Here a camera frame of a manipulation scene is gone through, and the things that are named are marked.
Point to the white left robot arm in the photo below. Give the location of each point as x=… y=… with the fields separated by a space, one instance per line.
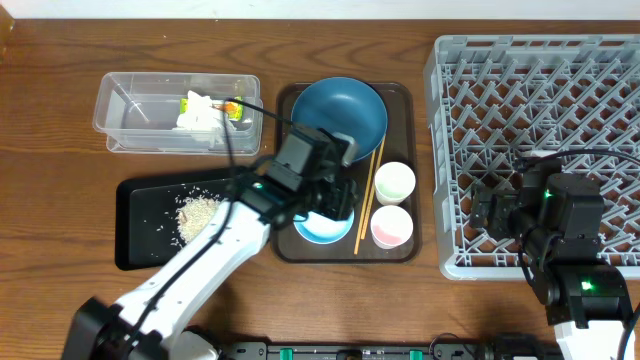
x=147 y=322

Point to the brown serving tray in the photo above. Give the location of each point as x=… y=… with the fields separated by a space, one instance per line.
x=291 y=247

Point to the pink plastic cup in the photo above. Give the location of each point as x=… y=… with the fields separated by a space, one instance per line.
x=391 y=226

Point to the green yellow snack wrapper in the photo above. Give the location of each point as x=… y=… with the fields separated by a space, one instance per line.
x=234 y=111

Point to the dark blue plate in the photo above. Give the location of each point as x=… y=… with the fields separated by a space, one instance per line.
x=347 y=106

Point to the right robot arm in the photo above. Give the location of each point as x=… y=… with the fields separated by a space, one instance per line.
x=555 y=218

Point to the black plastic tray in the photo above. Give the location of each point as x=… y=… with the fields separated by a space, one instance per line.
x=146 y=222

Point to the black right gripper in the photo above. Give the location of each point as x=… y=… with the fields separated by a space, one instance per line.
x=504 y=202

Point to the white tissue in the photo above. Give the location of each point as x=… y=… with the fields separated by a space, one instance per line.
x=202 y=117

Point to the light blue bowl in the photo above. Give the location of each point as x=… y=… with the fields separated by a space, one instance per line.
x=320 y=230

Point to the wooden chopstick left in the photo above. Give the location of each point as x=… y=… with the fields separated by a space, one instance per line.
x=364 y=202

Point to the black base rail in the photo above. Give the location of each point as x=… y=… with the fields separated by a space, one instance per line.
x=501 y=347

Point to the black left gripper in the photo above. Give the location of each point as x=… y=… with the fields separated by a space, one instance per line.
x=338 y=198

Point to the grey dishwasher rack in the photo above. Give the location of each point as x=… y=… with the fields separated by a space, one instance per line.
x=493 y=99

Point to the clear plastic waste bin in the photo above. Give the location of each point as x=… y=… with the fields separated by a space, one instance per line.
x=138 y=112

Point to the wooden chopstick right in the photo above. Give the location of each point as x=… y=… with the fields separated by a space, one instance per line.
x=371 y=188

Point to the pile of cooked rice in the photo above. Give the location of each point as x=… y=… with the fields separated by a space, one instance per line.
x=188 y=214

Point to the cream plastic cup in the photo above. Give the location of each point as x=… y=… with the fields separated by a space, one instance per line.
x=393 y=183

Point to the wooden chopstick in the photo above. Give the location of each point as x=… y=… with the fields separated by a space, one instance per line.
x=371 y=188
x=364 y=202

